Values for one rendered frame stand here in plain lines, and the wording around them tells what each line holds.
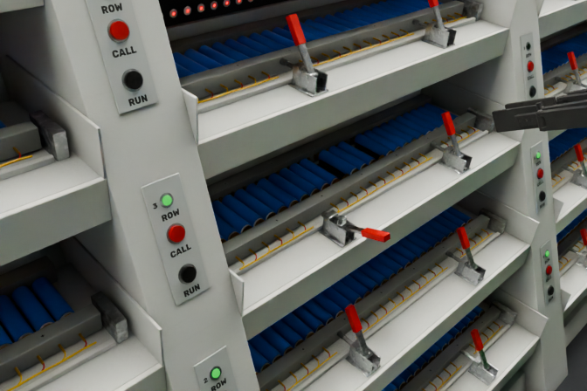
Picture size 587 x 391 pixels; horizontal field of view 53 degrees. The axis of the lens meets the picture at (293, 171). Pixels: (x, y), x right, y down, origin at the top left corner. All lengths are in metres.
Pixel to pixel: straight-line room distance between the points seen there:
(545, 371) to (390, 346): 0.47
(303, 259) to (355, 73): 0.24
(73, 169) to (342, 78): 0.34
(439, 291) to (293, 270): 0.34
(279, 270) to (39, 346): 0.26
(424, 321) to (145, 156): 0.53
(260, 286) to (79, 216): 0.23
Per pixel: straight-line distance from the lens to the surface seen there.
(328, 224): 0.74
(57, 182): 0.53
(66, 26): 0.52
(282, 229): 0.73
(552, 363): 1.29
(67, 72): 0.53
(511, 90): 1.04
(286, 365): 0.79
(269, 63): 0.71
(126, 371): 0.60
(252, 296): 0.66
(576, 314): 1.46
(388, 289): 0.91
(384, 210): 0.80
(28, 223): 0.52
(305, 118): 0.67
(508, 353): 1.17
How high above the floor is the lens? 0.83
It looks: 16 degrees down
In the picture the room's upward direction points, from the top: 12 degrees counter-clockwise
